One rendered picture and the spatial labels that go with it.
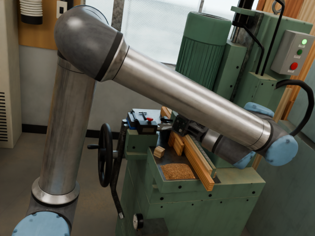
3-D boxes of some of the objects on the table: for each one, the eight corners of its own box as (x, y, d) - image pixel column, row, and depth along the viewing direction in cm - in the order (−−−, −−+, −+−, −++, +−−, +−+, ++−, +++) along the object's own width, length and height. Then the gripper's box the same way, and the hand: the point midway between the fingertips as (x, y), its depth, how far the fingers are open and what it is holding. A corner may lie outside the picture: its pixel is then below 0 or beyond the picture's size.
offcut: (163, 155, 116) (165, 149, 114) (160, 158, 113) (161, 152, 112) (157, 151, 117) (158, 145, 116) (153, 154, 115) (154, 148, 113)
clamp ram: (147, 131, 130) (151, 115, 126) (162, 132, 132) (166, 115, 128) (152, 142, 122) (156, 125, 118) (168, 142, 125) (172, 125, 121)
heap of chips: (160, 165, 109) (161, 159, 108) (187, 165, 113) (189, 159, 112) (166, 179, 102) (167, 173, 101) (195, 178, 106) (197, 173, 105)
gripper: (213, 112, 87) (165, 85, 95) (190, 160, 95) (146, 132, 103) (222, 108, 95) (176, 84, 102) (199, 153, 102) (158, 128, 110)
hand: (164, 106), depth 105 cm, fingers open, 14 cm apart
